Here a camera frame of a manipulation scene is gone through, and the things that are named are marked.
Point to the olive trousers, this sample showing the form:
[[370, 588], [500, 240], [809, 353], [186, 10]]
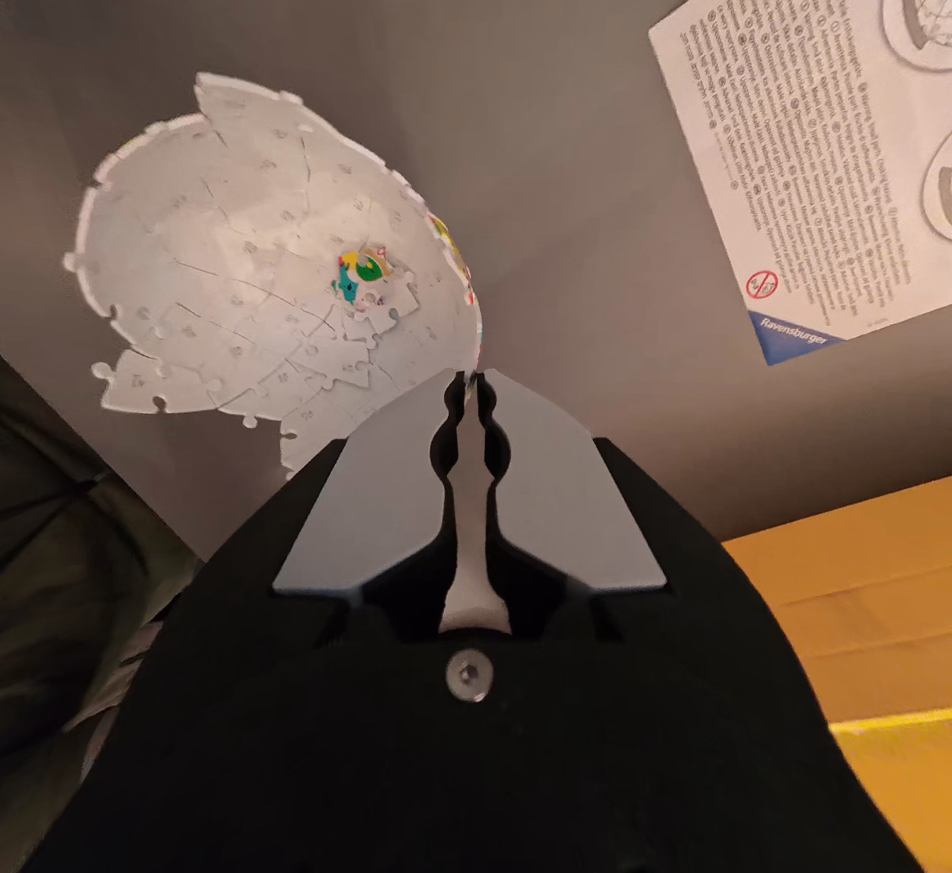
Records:
[[74, 553]]

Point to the white instruction leaflet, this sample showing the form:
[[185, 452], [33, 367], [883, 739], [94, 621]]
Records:
[[818, 144]]

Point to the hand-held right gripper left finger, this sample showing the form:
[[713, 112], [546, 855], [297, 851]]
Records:
[[372, 508]]

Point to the colourful loose puzzle piece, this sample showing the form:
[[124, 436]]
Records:
[[364, 269]]

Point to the white half puzzle ball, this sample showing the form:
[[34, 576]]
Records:
[[223, 256]]

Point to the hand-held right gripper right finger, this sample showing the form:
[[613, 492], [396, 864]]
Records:
[[565, 508]]

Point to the yellow plastic bin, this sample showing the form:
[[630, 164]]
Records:
[[855, 590]]

